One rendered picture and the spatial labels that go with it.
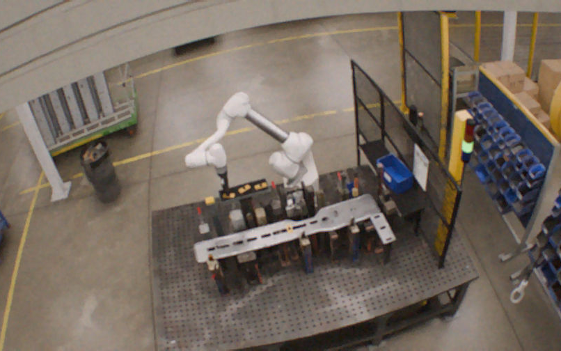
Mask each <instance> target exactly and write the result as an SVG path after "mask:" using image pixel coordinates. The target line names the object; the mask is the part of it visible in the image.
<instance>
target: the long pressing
mask: <svg viewBox="0 0 561 351"><path fill-rule="evenodd" d="M359 201H360V202H359ZM354 208H356V209H354ZM351 209H352V211H351ZM334 210H337V212H338V216H337V217H334V216H333V211H334ZM365 212H366V213H365ZM379 213H380V209H379V208H378V206H377V204H376V202H375V201H374V199H373V197H372V196H371V195H370V194H366V195H363V196H359V197H357V198H353V199H350V200H348V201H344V202H341V203H337V204H335V205H331V206H329V207H325V208H322V209H321V210H319V212H318V213H317V215H316V216H315V217H313V218H310V219H306V220H303V221H299V222H295V221H291V220H285V221H280V222H278V223H275V224H270V225H267V226H262V227H259V228H254V229H251V230H248V231H244V232H241V233H235V234H232V235H227V236H224V237H219V238H215V239H212V240H207V241H204V242H198V243H196V244H195V245H194V247H193V248H194V251H195V255H196V260H197V261H198V262H199V263H202V262H206V261H207V259H208V257H207V255H208V254H212V255H213V257H216V259H219V258H224V257H227V256H233V255H236V254H241V253H244V252H247V251H252V250H256V249H261V248H264V247H269V246H271V245H275V244H279V243H282V242H287V241H290V240H294V239H297V238H299V237H300V231H303V230H305V232H306V235H310V234H313V233H317V232H320V231H333V230H335V229H338V228H342V227H344V226H348V225H349V218H350V217H353V216H354V217H355V223H356V222H359V221H362V220H364V219H368V218H370V217H371V216H373V215H376V214H379ZM325 217H328V218H329V219H327V220H325V221H322V218H325ZM315 220H317V223H316V224H310V222H311V221H315ZM289 224H291V226H292V227H294V226H298V225H301V224H306V226H304V227H302V228H298V229H294V230H293V231H294V232H293V233H290V234H289V233H288V232H284V233H280V234H277V235H273V233H274V232H276V231H281V230H284V229H286V225H289ZM269 233H271V236H269V237H265V238H261V235H266V234H269ZM243 236H244V237H243ZM253 237H256V238H257V240H254V241H251V242H247V239H250V238H253ZM239 241H243V244H238V245H234V244H233V243H234V242H239ZM225 244H229V245H230V246H229V247H226V248H222V249H220V246H222V245H225ZM216 245H218V246H219V249H216V250H213V251H207V249H210V248H213V247H216Z"/></svg>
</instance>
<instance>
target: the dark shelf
mask: <svg viewBox="0 0 561 351"><path fill-rule="evenodd" d="M358 147H359V149H360V150H361V152H362V154H363V155H364V157H365V158H366V160H367V161H368V163H369V165H370V166H371V167H372V170H373V171H374V173H375V174H376V175H377V164H378V162H377V160H378V159H381V158H382V157H385V156H387V155H389V154H390V153H389V151H388V149H387V148H386V147H385V145H384V144H383V142H382V141H381V139H379V140H376V141H371V142H367V143H363V144H360V145H358ZM382 186H383V187H384V189H385V190H387V189H388V190H389V191H390V199H391V200H392V201H394V203H395V205H396V206H397V211H398V213H399V214H400V216H401V218H405V217H408V216H410V215H413V214H415V213H417V212H420V211H422V210H424V209H425V206H424V204H423V203H422V201H421V200H420V198H419V196H418V195H417V193H416V191H415V190H414V188H413V187H411V188H410V189H408V190H406V191H404V192H402V193H401V194H398V195H397V194H396V193H395V192H394V191H393V190H392V189H391V188H390V187H389V185H388V184H387V183H386V182H385V181H384V180H383V179H382Z"/></svg>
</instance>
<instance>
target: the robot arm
mask: <svg viewBox="0 0 561 351"><path fill-rule="evenodd" d="M236 117H240V118H245V119H246V120H248V121H249V122H251V123H252V124H254V125H255V126H256V127H258V128H260V129H261V130H262V131H264V132H266V133H267V134H268V135H270V136H271V137H273V138H274V139H275V140H277V141H279V142H280V143H281V145H282V148H283V149H284V150H283V151H281V152H276V153H274V154H273V155H272V156H271V157H270V159H269V164H270V166H271V168H272V169H273V170H274V171H275V172H276V173H277V174H279V175H281V176H283V177H284V178H287V182H286V185H287V186H288V185H289V184H290V183H292V186H293V187H294V186H296V185H297V183H298V182H299V181H300V179H302V177H303V176H304V175H305V174H306V173H307V171H308V170H307V169H306V167H305V166H304V164H303V160H302V159H303V158H304V157H305V156H306V155H307V154H308V153H309V152H310V149H311V148H312V144H313V140H312V139H311V137H310V136H309V135H308V134H306V133H299V134H297V133H294V132H289V133H288V132H286V131H285V130H284V129H283V128H281V127H279V126H278V125H277V124H275V123H274V122H272V121H271V120H269V119H268V118H267V117H265V116H263V115H262V114H261V113H259V112H258V111H256V110H255V109H253V108H252V107H251V105H250V103H249V97H248V95H247V94H245V93H243V92H239V93H236V94H234V95H233V96H232V97H231V98H230V99H229V100H228V101H227V102H226V104H225V106H224V107H223V108H222V110H221V112H220V113H219V115H218V117H217V120H216V127H217V132H216V133H215V134H213V135H212V136H211V137H210V138H209V139H208V140H206V141H205V142H204V143H202V144H201V145H200V146H199V147H198V149H195V150H194V151H193V152H192V153H190V154H188V155H187V156H186V158H185V162H186V165H187V166H188V167H189V168H192V169H197V168H202V167H205V166H214V168H215V171H216V172H217V174H218V177H220V178H221V182H222V183H221V186H222V188H223V191H224V192H225V193H226V196H230V194H231V193H230V188H229V186H230V185H229V181H228V166H227V162H226V153H225V150H224V149H223V146H222V145H221V144H220V143H216V142H217V141H218V140H220V139H221V138H222V137H223V136H224V135H225V133H226V131H227V129H228V127H229V124H231V122H232V121H233V120H234V119H235V118H236ZM209 147H210V150H208V151H206V150H207V149H208V148H209Z"/></svg>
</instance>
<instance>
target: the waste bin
mask: <svg viewBox="0 0 561 351"><path fill-rule="evenodd" d="M78 160H79V163H80V166H82V168H83V170H84V174H85V177H86V179H87V181H89V182H91V183H92V185H93V187H94V189H95V191H96V192H97V195H98V196H99V198H100V200H102V201H104V202H108V201H112V200H113V199H115V198H116V197H117V196H118V195H119V193H120V191H121V185H120V181H119V179H118V176H117V174H116V170H115V168H114V165H113V161H114V158H113V155H112V153H111V150H110V147H109V144H108V142H107V141H105V140H97V141H92V142H90V143H88V144H87V145H85V146H84V147H83V148H82V149H81V151H80V152H79V155H78Z"/></svg>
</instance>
